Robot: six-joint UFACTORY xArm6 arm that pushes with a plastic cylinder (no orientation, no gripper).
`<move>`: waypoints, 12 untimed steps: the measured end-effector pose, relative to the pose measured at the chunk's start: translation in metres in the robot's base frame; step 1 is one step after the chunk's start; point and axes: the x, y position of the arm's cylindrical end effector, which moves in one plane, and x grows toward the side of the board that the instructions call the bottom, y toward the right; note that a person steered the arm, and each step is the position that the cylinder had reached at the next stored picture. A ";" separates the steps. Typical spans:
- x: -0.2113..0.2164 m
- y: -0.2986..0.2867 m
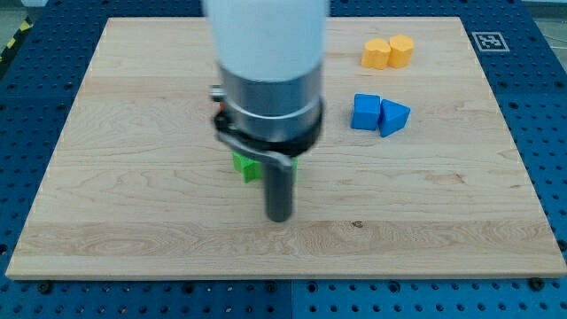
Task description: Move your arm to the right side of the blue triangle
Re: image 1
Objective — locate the blue triangle block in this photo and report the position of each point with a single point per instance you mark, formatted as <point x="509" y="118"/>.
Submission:
<point x="393" y="117"/>

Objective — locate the blue cube block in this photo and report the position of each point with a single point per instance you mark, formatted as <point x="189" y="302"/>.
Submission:
<point x="366" y="111"/>

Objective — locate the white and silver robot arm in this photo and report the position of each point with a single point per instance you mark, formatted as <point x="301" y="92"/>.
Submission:
<point x="270" y="55"/>

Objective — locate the fiducial marker tag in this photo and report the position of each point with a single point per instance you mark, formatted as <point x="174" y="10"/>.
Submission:
<point x="489" y="41"/>

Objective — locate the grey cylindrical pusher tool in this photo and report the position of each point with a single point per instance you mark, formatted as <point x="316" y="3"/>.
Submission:
<point x="278" y="195"/>

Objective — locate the yellow heptagon block left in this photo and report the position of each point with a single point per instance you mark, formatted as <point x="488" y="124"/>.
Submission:
<point x="376" y="53"/>

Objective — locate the green star block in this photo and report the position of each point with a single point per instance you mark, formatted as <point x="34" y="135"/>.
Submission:
<point x="251" y="169"/>

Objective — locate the yellow hexagon block right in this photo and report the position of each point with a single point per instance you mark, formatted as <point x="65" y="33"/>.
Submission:
<point x="402" y="47"/>

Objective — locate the wooden board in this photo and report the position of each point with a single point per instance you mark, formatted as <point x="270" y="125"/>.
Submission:
<point x="138" y="187"/>

